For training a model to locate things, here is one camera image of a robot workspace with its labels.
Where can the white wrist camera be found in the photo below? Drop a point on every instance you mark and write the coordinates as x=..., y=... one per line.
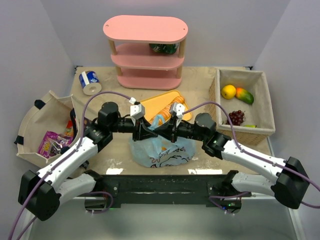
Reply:
x=177, y=110
x=137, y=112

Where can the long baguette bread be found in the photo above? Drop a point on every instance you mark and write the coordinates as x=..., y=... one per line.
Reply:
x=165, y=112

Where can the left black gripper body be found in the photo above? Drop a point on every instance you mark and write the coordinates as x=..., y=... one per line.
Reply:
x=137, y=130

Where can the wicker basket with liner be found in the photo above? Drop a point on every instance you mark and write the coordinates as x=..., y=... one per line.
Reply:
x=260, y=113

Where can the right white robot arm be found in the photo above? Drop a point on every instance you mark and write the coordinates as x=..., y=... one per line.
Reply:
x=286, y=180

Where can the red-brown chip bag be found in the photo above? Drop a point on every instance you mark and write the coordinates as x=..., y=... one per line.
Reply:
x=86, y=123

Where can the yellow plastic tray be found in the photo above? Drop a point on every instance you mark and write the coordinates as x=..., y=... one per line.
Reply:
x=155, y=104

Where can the beige canvas tote bag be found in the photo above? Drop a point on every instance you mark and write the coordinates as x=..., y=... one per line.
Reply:
x=50, y=113

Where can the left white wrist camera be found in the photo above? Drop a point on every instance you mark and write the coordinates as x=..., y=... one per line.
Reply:
x=137, y=112

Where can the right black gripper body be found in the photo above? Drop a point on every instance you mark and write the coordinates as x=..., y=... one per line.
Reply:
x=173, y=131

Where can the blue white paper roll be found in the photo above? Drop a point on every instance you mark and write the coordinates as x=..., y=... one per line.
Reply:
x=89, y=82

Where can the purple grape bunch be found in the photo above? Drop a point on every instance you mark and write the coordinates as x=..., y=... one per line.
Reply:
x=236, y=118

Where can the green snack packet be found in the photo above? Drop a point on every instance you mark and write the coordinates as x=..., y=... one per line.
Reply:
x=169, y=49

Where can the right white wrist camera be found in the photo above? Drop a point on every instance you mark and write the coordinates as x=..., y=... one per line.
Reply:
x=177, y=110

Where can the pink three-tier shelf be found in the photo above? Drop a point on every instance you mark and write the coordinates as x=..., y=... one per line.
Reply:
x=137, y=65

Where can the red green mango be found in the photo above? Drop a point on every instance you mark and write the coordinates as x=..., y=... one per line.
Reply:
x=244, y=96

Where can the purple snack packet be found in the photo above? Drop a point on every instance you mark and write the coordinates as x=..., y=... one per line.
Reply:
x=52, y=143

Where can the light blue plastic bag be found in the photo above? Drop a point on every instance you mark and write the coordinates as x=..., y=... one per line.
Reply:
x=148, y=152

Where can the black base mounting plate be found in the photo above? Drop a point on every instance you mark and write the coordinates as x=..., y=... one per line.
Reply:
x=208, y=190

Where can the green fruit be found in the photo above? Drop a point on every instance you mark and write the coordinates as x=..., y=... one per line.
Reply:
x=250, y=126

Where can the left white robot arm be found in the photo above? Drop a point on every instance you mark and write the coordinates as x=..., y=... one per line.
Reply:
x=44, y=191

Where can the red snack packet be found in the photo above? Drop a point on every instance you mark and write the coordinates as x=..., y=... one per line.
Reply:
x=69, y=129

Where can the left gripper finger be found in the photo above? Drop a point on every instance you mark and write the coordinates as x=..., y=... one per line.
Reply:
x=141, y=125
x=143, y=134

